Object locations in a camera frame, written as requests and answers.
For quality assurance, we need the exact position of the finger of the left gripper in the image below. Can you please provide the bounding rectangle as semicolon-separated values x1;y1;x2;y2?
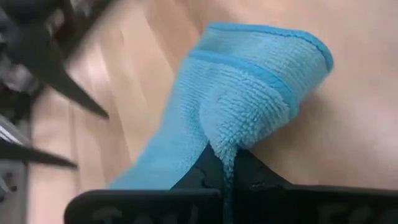
30;40;109;119
0;138;78;169

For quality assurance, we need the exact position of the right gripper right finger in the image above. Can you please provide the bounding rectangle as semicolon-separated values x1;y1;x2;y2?
232;149;398;224

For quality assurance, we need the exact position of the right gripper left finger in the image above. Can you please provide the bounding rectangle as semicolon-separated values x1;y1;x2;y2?
63;144;224;224

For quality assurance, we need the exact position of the blue microfiber towel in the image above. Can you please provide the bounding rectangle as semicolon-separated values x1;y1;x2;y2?
107;21;335;194

